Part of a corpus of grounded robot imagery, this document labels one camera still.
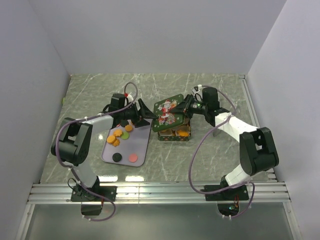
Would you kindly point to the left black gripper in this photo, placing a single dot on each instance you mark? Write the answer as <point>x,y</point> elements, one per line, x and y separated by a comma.
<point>145,112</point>

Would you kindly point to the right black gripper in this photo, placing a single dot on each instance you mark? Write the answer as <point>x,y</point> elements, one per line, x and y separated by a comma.
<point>183,106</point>

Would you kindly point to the gold tin lid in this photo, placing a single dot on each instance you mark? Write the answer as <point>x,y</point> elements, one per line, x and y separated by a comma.
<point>165,119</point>

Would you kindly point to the orange fish cookie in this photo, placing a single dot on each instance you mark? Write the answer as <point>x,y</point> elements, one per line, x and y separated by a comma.
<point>183,133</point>

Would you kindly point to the green cookie tin box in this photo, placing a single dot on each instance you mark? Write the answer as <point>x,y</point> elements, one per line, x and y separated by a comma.
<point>174,137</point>

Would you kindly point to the black sandwich cookie bottom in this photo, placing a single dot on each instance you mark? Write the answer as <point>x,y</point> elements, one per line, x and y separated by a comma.
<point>116,157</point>

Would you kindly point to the black sandwich cookie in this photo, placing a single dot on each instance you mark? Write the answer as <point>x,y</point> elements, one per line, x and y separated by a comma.
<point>116,157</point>
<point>124,123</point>

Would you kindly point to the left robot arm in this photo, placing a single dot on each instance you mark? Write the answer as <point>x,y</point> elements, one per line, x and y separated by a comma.
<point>72,142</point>

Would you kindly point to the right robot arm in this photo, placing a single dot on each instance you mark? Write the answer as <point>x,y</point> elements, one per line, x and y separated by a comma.
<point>257,149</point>

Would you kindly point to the orange round cookie middle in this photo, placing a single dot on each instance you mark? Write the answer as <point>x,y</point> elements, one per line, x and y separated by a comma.
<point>128,128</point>

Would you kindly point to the white paper cup five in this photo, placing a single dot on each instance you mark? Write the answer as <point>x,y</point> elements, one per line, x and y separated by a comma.
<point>182,128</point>

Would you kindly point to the black sandwich cookie top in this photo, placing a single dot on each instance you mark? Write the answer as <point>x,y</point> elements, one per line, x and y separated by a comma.
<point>124,123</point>

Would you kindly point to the green macaron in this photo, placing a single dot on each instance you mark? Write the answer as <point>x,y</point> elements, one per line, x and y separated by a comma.
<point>125,135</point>

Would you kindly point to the white paper cup four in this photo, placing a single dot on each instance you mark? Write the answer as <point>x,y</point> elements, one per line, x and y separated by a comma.
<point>166,134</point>

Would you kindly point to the orange flower cookie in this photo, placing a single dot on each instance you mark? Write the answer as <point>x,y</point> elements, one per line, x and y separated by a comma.
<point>118,133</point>

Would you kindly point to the purple plastic tray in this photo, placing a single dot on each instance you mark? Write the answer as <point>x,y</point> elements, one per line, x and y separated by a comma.
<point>137,143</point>

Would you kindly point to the orange swirl cookie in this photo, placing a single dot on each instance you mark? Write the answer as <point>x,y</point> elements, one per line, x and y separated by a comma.
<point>116,143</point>

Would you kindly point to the pink sandwich cookie bottom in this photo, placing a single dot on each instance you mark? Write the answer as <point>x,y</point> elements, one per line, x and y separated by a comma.
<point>133,158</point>

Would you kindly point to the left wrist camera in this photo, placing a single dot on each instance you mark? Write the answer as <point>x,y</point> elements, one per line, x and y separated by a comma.
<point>128,98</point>

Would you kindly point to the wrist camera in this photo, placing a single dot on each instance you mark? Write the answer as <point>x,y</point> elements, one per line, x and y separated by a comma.
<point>197,89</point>
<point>128,98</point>

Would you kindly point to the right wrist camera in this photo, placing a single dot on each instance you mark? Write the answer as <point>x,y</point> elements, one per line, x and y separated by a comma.
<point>197,89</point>

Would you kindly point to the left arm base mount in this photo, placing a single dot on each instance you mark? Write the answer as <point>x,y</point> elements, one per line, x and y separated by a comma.
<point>92,200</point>

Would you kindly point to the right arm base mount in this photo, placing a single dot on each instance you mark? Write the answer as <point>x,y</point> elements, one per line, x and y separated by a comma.
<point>228,200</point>

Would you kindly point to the aluminium rail frame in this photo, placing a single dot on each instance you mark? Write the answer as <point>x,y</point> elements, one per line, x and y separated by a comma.
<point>155,201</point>

